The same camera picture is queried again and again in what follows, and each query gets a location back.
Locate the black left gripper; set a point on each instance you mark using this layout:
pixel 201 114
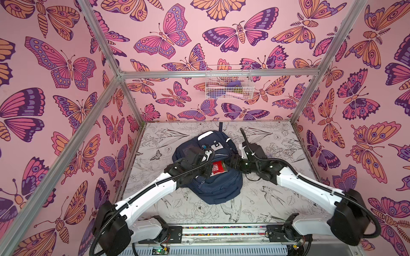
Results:
pixel 207 168

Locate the green circuit board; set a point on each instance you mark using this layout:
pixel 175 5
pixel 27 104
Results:
pixel 159 251

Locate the white wire wall basket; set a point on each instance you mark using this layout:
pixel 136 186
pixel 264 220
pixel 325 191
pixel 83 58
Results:
pixel 216 81

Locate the red pencil case package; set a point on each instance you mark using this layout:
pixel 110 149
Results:
pixel 218 168

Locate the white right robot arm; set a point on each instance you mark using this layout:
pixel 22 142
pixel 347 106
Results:
pixel 350 222

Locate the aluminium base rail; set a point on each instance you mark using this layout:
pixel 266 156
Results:
pixel 235 240

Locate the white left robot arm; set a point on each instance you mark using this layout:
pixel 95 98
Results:
pixel 115 227

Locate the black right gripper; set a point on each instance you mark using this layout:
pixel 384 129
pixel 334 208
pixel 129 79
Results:
pixel 233 161

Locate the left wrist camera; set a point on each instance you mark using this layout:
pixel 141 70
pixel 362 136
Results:
pixel 196 156

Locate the purple item in basket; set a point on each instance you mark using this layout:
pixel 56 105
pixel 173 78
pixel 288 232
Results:
pixel 234 84

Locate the pink item in basket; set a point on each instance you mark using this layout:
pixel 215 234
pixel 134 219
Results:
pixel 231 95

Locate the navy blue backpack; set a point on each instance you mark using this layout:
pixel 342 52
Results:
pixel 215 189

